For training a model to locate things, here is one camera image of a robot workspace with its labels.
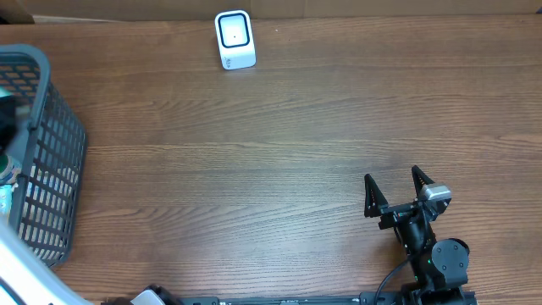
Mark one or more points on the white items in basket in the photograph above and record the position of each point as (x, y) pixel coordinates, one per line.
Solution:
(6, 199)

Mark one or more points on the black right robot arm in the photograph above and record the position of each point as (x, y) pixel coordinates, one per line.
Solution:
(439, 267)

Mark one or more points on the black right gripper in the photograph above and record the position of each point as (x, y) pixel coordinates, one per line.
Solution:
(378, 207)

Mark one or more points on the green capped bottle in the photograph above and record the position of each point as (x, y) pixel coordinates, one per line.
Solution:
(9, 169)

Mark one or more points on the cardboard backdrop panel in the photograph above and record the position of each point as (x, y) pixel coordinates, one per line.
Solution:
(27, 11)

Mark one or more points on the white barcode scanner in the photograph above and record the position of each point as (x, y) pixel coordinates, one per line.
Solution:
(235, 39)

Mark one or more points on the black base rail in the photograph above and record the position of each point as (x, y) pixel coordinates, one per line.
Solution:
(288, 301)

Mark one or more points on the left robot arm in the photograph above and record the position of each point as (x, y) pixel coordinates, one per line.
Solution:
(26, 280)

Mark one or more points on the grey plastic mesh basket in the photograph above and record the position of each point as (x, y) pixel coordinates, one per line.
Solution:
(51, 145)

